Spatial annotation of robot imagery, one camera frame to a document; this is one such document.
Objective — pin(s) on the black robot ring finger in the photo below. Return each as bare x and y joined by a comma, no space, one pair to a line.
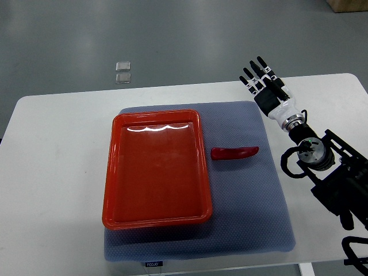
259,85

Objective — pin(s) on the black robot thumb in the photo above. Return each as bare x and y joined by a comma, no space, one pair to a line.
276,90

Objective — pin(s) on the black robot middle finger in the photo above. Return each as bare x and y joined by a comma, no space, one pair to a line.
260,72

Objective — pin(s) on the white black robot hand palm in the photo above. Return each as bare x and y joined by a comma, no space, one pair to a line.
284,113

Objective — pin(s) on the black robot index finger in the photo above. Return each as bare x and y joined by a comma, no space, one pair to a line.
266,68

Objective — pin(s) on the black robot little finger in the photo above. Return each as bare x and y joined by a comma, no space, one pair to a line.
249,86

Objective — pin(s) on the red pepper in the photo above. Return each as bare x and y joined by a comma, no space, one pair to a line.
218,153

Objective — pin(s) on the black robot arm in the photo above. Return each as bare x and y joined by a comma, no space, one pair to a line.
338,171

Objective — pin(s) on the red plastic tray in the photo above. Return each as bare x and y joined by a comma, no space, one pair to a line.
157,174

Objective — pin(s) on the cardboard box corner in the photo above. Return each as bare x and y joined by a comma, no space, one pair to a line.
345,6

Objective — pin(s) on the blue-grey mesh mat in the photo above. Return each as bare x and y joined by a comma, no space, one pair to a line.
250,214

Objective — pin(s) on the lower metal floor plate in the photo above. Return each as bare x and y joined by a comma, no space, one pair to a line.
123,77

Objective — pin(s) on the metal floor plate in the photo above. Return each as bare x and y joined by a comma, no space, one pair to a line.
123,77
123,66

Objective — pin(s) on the upper metal floor plate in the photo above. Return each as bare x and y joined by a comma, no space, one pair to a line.
123,66

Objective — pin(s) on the white table leg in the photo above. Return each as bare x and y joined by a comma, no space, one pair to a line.
306,269

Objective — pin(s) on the black label tag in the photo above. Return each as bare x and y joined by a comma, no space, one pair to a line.
154,264

